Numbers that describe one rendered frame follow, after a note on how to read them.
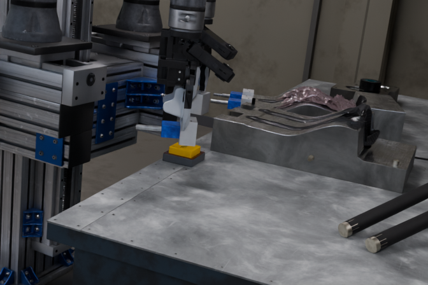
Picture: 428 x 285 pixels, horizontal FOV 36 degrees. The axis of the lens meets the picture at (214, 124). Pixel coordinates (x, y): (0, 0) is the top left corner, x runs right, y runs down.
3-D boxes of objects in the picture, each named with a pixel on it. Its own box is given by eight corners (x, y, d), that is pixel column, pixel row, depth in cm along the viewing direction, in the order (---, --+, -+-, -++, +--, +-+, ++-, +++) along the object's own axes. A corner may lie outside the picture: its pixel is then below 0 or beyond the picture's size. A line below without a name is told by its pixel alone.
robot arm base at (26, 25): (-12, 34, 170) (-10, -5, 168) (30, 32, 183) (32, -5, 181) (34, 44, 164) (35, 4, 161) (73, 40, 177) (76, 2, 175)
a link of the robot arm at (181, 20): (204, 9, 144) (206, 13, 136) (201, 30, 145) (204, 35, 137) (169, 6, 143) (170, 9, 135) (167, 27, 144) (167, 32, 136)
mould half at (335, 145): (209, 150, 176) (215, 100, 173) (242, 130, 200) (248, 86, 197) (402, 193, 160) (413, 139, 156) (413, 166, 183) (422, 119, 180)
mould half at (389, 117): (234, 126, 204) (239, 91, 201) (238, 108, 229) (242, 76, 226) (399, 147, 201) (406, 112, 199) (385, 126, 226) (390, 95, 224)
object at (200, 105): (156, 106, 177) (157, 86, 176) (164, 103, 181) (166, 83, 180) (200, 115, 172) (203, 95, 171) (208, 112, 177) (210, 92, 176)
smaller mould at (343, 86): (327, 105, 250) (330, 87, 248) (335, 99, 264) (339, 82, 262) (381, 115, 243) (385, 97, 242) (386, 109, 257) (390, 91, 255)
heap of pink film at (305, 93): (275, 110, 205) (278, 85, 203) (274, 98, 222) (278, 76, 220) (360, 121, 204) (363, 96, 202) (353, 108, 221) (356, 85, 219)
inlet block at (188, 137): (134, 141, 143) (136, 117, 142) (135, 135, 148) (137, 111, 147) (195, 146, 145) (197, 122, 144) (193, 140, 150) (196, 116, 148)
